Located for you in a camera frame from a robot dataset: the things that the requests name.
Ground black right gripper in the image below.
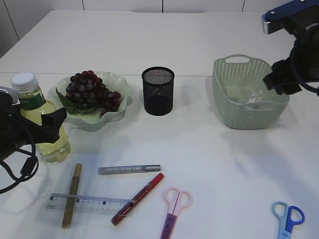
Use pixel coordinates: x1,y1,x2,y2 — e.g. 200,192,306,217
263,25,319,95

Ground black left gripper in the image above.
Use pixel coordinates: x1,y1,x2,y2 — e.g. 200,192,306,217
4,105,67,147

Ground red artificial grape bunch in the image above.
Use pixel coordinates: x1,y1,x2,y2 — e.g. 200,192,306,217
55,70,122,117

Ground yellow liquid plastic bottle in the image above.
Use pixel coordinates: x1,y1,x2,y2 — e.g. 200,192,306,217
9,72,72,165

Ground clear plastic sheet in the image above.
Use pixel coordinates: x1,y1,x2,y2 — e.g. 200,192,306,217
234,91,264,104

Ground pink handled scissors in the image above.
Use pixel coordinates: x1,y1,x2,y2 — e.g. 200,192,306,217
160,187,193,239

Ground blue handled scissors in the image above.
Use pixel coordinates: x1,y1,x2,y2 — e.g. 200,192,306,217
271,201,305,239

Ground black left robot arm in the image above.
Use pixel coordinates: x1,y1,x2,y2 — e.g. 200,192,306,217
0,87,67,161

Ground green wavy plastic plate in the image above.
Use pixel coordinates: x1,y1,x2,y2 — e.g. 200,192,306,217
48,70,133,130

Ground green woven plastic basket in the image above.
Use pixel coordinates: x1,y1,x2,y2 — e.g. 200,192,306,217
212,54,290,129

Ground silver glitter pen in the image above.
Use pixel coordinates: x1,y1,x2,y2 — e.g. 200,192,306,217
97,164,161,175

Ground clear plastic ruler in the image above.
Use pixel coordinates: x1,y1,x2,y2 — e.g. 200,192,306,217
43,193,132,215

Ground gold glitter pen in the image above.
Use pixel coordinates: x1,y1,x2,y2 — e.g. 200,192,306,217
61,163,82,229

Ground black mesh pen holder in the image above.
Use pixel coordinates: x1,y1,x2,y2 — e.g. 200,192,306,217
142,66,174,116

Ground red marker pen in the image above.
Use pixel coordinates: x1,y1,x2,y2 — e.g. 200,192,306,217
111,173,164,226

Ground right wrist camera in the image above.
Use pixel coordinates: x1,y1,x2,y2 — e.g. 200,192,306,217
261,0,319,35

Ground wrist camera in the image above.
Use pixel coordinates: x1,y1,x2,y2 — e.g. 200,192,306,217
261,0,319,35
0,86,19,107

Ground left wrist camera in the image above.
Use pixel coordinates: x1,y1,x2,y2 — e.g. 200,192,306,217
0,86,19,107

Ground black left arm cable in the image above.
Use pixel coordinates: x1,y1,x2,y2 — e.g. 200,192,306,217
0,107,39,195

